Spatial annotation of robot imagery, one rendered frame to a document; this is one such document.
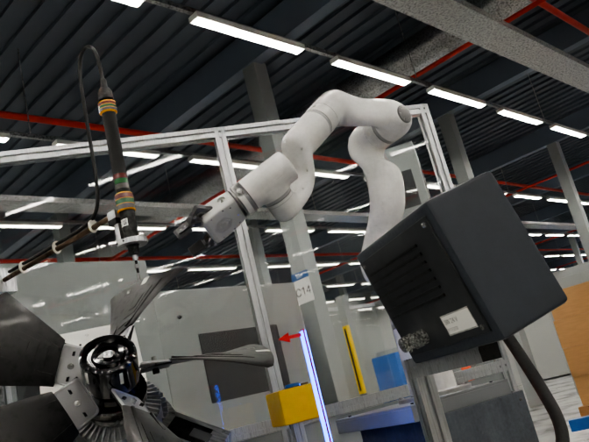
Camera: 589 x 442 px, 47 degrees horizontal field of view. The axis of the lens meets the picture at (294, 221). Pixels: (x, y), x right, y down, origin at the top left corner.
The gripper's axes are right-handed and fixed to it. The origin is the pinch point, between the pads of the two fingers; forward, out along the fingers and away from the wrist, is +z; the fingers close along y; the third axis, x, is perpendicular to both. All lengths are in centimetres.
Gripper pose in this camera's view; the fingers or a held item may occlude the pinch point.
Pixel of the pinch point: (188, 241)
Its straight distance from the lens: 166.3
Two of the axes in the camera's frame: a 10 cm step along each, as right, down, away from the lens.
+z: -7.8, 6.1, -1.2
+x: -5.5, -6.0, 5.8
